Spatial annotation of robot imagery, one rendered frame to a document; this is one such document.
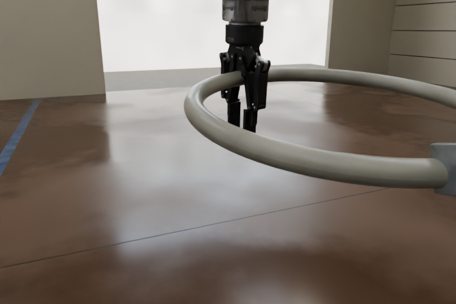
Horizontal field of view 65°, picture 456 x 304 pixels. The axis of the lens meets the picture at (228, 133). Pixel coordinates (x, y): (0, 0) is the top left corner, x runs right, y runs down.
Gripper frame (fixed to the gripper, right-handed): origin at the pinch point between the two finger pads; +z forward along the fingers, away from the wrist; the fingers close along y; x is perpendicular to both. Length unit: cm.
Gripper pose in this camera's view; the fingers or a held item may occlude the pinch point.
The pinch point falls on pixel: (241, 122)
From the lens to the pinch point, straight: 77.0
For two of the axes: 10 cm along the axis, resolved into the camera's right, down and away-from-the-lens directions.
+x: 7.9, -2.1, 5.8
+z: -0.2, 9.3, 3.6
